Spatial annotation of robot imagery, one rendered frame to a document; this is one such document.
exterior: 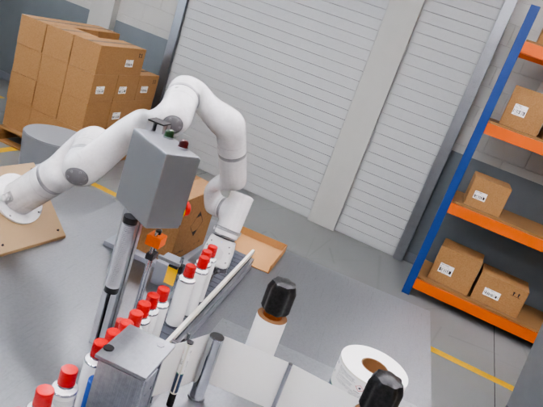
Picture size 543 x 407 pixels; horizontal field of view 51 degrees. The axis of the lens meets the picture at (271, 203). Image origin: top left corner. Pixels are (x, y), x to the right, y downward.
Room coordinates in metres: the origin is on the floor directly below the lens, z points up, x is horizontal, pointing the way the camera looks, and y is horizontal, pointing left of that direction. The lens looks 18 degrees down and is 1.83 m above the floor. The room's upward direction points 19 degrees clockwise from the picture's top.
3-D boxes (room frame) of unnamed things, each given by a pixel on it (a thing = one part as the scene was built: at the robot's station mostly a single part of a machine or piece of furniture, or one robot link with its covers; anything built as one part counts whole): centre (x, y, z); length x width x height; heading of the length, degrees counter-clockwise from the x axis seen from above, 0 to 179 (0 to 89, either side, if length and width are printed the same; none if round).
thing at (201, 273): (1.61, 0.14, 0.98); 0.05 x 0.05 x 0.20
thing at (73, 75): (5.33, 2.03, 0.57); 1.20 x 0.83 x 1.14; 166
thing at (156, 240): (1.40, 0.23, 1.05); 0.10 x 0.04 x 0.33; 80
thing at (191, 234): (2.12, 0.37, 0.99); 0.30 x 0.24 x 0.27; 166
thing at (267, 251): (2.39, 0.02, 0.85); 0.30 x 0.26 x 0.04; 170
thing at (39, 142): (3.68, 1.51, 0.31); 0.46 x 0.46 x 0.62
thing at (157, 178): (1.31, 0.28, 1.38); 0.17 x 0.10 x 0.19; 45
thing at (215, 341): (1.24, 0.02, 0.97); 0.05 x 0.05 x 0.19
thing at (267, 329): (1.43, -0.11, 1.03); 0.09 x 0.09 x 0.30
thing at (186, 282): (1.53, 0.16, 0.98); 0.05 x 0.05 x 0.20
